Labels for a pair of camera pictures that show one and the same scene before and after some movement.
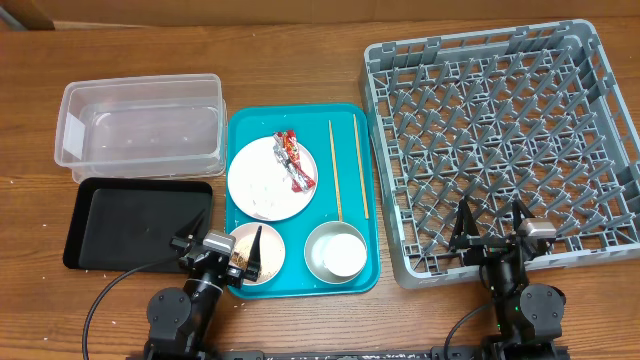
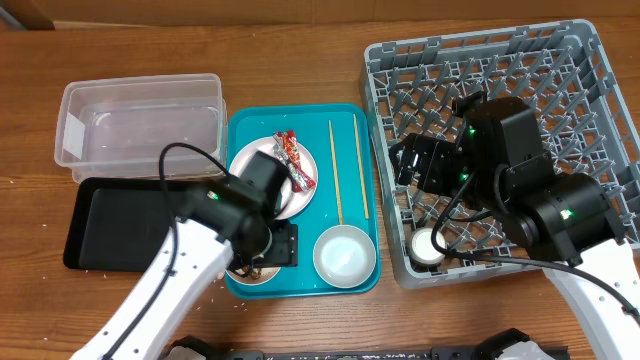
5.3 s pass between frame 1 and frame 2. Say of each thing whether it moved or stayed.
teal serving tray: stayed
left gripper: moved
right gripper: moved
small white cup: moved
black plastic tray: stayed
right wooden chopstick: stayed
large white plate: stayed
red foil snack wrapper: stayed
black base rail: stayed
